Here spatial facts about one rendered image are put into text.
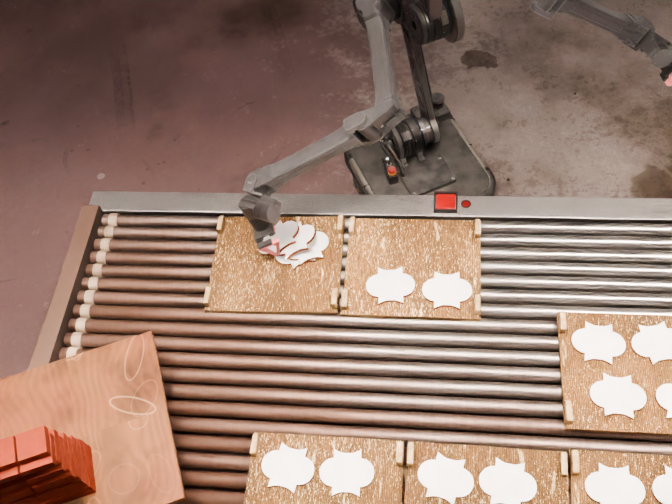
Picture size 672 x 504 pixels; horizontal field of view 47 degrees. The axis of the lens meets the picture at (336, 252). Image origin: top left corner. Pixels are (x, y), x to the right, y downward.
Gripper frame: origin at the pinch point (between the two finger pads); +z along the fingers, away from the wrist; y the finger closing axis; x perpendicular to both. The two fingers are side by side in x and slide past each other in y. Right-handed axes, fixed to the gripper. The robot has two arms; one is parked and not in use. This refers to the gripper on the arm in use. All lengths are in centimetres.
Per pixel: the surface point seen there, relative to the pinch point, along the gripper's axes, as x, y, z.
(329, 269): -12.7, -10.4, 9.6
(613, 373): -77, -63, 35
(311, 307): -4.5, -21.9, 9.9
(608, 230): -96, -18, 34
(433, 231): -46.4, -5.7, 16.9
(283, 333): 5.8, -26.8, 10.3
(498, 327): -53, -41, 28
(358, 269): -21.0, -12.8, 12.1
